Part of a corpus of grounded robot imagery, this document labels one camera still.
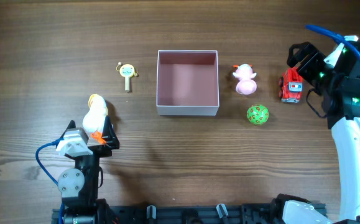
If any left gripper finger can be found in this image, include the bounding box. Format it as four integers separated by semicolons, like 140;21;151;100
59;120;76;141
101;116;118;146

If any red toy fire truck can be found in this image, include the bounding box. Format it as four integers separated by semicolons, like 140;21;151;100
279;68;303;103

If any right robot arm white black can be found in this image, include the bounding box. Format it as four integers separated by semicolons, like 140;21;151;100
287;36;360;223

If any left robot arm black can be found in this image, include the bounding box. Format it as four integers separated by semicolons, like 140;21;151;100
56;116;120;224

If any white yellow duck plush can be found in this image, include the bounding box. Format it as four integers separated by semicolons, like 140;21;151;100
83;94;108;144

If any pink pig toy figure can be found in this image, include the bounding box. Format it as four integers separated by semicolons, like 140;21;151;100
233;63;257;95

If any yellow wooden rattle toy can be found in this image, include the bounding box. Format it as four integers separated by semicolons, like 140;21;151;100
116;62;139;93

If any green numbered ball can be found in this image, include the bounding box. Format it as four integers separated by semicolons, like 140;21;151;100
246;104;269;125

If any pink open cardboard box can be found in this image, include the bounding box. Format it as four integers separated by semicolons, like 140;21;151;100
156;50;219;116

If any left blue cable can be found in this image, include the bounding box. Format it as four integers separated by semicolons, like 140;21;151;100
35;139;65;224

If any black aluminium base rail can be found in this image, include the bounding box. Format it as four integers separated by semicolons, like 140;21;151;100
51;203;328;224

